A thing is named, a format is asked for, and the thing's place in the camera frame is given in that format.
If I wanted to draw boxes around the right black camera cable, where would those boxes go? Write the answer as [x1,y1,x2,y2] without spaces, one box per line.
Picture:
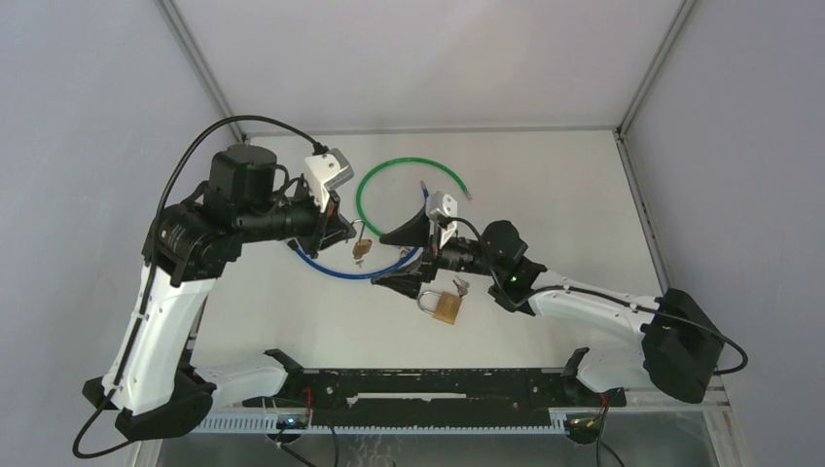
[450,215,750,377]

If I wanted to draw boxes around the large padlock silver keys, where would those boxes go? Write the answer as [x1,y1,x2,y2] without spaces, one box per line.
[452,276,470,298]

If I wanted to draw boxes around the green cable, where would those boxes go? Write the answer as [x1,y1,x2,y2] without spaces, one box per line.
[355,156,473,238]

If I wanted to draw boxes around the large brass padlock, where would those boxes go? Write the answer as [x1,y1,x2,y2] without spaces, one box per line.
[416,291,463,325]

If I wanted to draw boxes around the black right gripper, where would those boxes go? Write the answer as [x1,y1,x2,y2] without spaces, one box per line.
[373,202,501,301]

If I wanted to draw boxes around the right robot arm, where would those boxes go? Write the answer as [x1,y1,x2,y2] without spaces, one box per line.
[372,208,726,405]

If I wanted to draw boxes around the black camera cable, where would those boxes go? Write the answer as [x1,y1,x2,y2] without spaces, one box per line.
[72,114,331,460]
[450,215,750,377]

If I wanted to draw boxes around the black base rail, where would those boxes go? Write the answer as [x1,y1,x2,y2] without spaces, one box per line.
[241,368,627,421]

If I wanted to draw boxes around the blue cable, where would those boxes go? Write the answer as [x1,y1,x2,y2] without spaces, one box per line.
[288,180,432,281]

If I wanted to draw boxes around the white slotted cable duct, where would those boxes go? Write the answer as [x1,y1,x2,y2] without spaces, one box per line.
[193,412,569,435]

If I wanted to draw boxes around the left black camera cable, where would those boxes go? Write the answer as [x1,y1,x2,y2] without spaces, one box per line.
[72,114,331,460]

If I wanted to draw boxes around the small brass padlock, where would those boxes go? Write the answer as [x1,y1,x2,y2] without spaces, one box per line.
[352,219,373,263]

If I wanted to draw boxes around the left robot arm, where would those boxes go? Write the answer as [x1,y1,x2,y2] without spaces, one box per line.
[83,145,355,442]

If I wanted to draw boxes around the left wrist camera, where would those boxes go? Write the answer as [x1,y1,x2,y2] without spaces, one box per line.
[304,148,354,210]

